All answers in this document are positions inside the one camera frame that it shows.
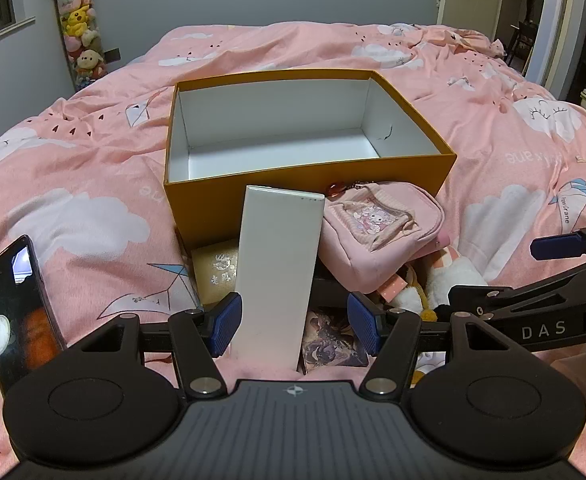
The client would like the white and yellow plush toy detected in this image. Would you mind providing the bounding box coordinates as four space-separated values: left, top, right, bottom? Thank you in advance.
378 232 490 322

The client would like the pink cartoon pouch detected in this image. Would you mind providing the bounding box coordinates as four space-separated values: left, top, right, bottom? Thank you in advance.
318 179 446 295

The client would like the black smartphone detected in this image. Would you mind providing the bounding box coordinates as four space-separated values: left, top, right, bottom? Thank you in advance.
0 234 69 400

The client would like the dark chair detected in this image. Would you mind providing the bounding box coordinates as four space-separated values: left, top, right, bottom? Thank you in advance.
509 19 540 70

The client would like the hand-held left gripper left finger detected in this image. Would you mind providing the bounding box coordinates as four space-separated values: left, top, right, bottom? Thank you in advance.
67 291 244 401

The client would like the bag of plush toys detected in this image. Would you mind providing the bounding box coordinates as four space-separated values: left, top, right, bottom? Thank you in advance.
44 0 109 92

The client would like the white door frame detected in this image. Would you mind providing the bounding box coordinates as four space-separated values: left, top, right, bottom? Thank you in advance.
523 0 586 103

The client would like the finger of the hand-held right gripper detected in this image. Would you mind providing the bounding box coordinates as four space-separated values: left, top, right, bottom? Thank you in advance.
447 284 528 317
529 217 586 266

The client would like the tall white box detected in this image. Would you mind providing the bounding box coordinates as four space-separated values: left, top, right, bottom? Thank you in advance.
229 185 325 373

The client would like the illustrated art card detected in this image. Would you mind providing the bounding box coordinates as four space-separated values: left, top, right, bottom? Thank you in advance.
299 309 370 373

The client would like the orange cardboard box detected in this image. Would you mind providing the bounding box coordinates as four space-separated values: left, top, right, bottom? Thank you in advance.
163 69 458 243

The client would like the small gold box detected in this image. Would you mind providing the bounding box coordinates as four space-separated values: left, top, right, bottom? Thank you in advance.
190 240 241 307

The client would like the pink cloud print blanket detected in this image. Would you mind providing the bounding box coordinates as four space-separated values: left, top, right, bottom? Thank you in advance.
0 22 586 480

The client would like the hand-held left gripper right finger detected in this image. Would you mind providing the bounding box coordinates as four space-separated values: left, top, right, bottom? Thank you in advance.
347 291 522 401

